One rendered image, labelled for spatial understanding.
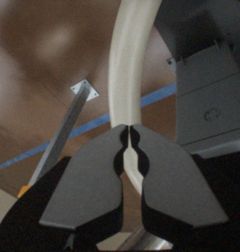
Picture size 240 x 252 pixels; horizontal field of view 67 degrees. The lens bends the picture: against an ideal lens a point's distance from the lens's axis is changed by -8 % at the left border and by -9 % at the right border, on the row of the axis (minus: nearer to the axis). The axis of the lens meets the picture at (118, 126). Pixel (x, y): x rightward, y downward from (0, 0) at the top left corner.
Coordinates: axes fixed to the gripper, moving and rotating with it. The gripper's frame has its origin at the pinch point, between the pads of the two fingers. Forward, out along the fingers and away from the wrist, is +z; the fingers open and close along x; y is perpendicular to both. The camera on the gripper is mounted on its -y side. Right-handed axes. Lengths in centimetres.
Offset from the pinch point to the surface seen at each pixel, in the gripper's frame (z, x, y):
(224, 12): 117, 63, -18
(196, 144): 60, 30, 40
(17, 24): 151, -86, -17
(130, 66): 4.6, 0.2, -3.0
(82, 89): 159, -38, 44
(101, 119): 174, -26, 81
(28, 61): 163, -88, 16
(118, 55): 4.7, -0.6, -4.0
